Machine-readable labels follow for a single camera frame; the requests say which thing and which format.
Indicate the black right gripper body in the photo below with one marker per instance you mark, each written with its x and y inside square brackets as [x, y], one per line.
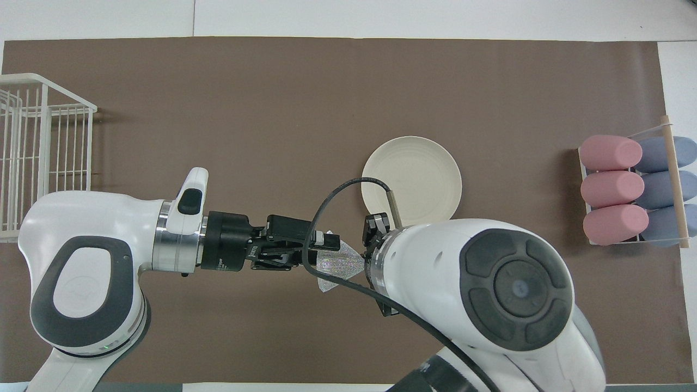
[384, 226]

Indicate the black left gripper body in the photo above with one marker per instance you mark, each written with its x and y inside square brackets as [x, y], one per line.
[228, 242]

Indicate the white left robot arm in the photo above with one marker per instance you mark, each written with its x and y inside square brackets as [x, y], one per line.
[81, 218]

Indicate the cream round plate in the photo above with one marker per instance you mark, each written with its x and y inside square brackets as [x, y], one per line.
[419, 174]

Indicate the brown table mat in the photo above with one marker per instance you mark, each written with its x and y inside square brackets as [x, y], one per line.
[245, 109]

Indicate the pink plastic cup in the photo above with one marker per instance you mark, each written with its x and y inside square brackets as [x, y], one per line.
[612, 224]
[610, 189]
[607, 152]

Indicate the blue plastic cup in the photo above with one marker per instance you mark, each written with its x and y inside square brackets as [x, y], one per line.
[661, 224]
[659, 189]
[656, 154]

